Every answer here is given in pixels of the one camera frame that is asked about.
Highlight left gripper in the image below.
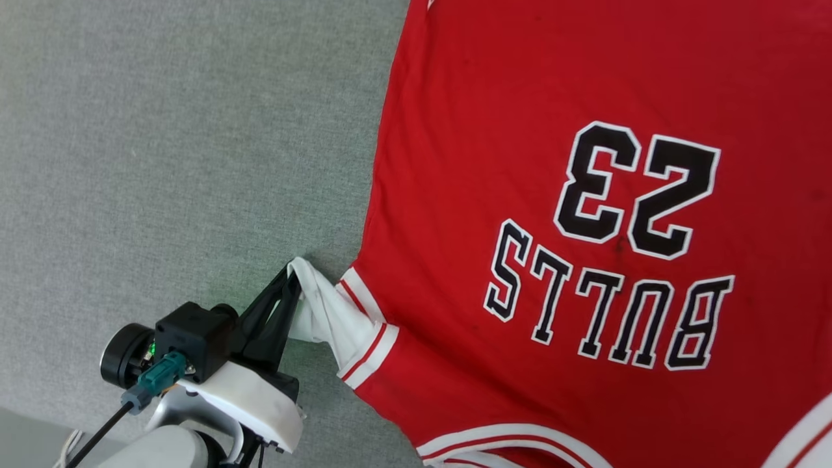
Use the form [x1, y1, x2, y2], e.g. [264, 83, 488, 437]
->
[175, 263, 306, 454]

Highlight red basketball jersey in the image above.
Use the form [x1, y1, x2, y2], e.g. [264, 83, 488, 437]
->
[286, 0, 832, 468]

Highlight black cable with teal connector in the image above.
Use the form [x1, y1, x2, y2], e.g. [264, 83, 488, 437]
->
[65, 351, 188, 468]

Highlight thin white cable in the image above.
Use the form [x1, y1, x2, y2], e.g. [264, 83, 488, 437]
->
[53, 429, 84, 468]

